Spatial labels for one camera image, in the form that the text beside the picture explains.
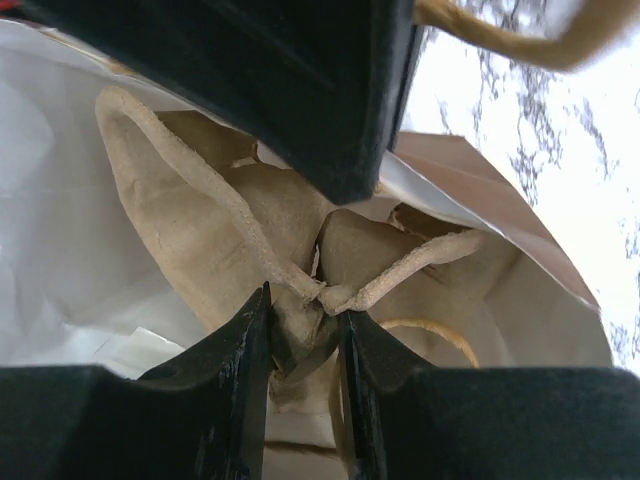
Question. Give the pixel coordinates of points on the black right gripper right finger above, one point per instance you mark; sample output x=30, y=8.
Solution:
x=408, y=419

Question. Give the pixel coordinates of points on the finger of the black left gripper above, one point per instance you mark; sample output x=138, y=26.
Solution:
x=321, y=83

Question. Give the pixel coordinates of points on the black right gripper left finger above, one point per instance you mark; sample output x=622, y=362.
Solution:
x=200, y=415

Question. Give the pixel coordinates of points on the brown paper bag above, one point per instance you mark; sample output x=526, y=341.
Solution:
x=521, y=121

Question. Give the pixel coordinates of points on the cardboard cup carrier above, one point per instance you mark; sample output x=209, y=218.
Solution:
x=219, y=226

